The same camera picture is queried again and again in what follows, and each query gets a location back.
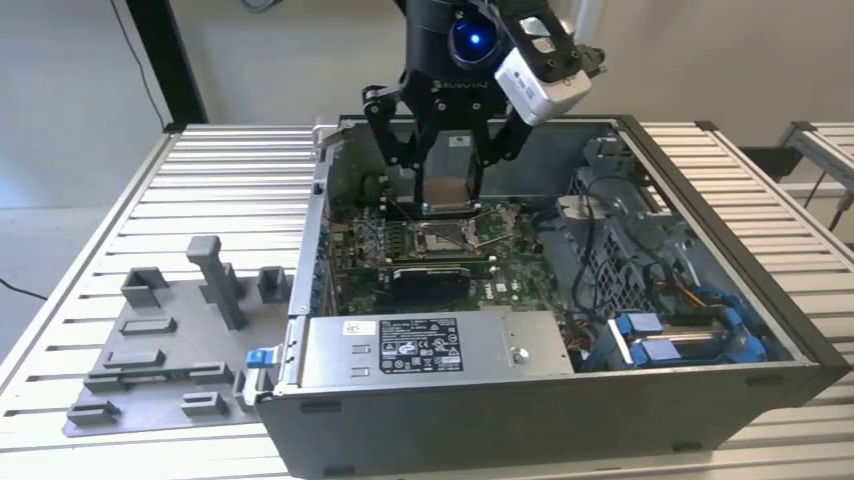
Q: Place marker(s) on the black upright post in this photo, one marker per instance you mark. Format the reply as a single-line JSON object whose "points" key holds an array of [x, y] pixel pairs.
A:
{"points": [[167, 60]]}

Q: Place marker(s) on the green motherboard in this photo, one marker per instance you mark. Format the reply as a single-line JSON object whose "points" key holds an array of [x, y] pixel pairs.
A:
{"points": [[521, 280]]}

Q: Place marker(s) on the silver power supply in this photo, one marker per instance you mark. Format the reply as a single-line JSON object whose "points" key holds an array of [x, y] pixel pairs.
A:
{"points": [[534, 335]]}

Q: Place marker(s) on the grey plastic parts rack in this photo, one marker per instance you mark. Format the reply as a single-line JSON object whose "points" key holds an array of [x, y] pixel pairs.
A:
{"points": [[181, 350]]}

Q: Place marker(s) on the blue case latch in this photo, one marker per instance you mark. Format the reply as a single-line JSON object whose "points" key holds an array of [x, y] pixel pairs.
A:
{"points": [[259, 359]]}

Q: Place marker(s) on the blue disk carrier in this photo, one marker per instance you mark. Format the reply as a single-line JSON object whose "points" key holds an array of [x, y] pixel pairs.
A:
{"points": [[637, 324], [657, 352]]}

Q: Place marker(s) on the black open PC case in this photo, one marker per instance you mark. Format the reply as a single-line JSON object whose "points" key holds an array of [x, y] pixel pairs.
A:
{"points": [[467, 430]]}

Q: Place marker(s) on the RAM slot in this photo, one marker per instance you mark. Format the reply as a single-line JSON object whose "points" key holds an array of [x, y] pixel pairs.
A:
{"points": [[434, 260]]}

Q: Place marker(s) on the silver square CPU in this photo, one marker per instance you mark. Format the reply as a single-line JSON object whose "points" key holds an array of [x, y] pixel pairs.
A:
{"points": [[450, 207]]}

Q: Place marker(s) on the small aluminium slat table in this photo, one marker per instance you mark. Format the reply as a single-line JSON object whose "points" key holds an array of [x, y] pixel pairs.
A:
{"points": [[834, 145]]}

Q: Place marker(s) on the grey disk bay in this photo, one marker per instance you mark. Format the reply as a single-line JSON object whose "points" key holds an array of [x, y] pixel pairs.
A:
{"points": [[621, 260]]}

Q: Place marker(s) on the CPU socket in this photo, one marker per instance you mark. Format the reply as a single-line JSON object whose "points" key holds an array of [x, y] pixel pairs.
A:
{"points": [[443, 240]]}

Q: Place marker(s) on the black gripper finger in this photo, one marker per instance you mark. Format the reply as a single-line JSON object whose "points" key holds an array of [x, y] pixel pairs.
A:
{"points": [[507, 145], [394, 135]]}

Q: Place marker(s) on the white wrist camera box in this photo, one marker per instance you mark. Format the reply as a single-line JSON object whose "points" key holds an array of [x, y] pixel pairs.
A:
{"points": [[534, 92]]}

